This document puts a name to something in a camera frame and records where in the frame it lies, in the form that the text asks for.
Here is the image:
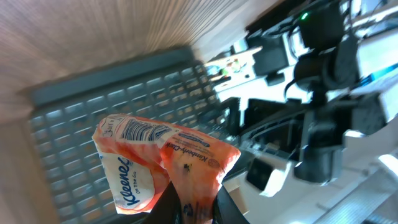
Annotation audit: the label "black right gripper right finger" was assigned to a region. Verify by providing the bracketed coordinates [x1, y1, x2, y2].
[213, 186, 249, 224]

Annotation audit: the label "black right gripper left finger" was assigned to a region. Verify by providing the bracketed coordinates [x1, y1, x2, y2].
[149, 182, 182, 224]

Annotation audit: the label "red Kleenex tissue pack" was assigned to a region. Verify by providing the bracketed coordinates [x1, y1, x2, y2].
[92, 114, 241, 223]

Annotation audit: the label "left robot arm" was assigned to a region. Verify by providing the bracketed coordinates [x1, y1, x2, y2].
[238, 1, 388, 185]

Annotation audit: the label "grey plastic basket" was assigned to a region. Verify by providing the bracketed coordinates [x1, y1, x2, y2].
[29, 47, 226, 223]

